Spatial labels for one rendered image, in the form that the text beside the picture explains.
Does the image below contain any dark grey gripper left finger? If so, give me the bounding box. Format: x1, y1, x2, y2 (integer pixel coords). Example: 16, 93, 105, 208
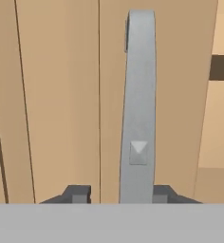
38, 184, 92, 205

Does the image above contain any wooden cabinet door with handle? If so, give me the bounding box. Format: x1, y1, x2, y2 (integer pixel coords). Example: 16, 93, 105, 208
98, 0, 219, 205

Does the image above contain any plain wooden cabinet door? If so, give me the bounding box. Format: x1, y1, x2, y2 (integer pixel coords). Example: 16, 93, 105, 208
14, 0, 102, 205

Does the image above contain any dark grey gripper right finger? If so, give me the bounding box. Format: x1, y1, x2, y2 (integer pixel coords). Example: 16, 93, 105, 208
152, 184, 203, 205

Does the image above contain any wooden cabinet side panel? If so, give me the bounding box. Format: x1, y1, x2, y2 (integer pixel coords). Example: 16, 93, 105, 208
0, 0, 36, 205

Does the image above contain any light wooden cabinet run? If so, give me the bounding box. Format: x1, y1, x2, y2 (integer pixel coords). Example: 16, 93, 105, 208
193, 0, 224, 205

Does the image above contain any grey cabinet door handle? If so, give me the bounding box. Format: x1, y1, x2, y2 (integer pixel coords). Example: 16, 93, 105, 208
118, 9, 158, 205

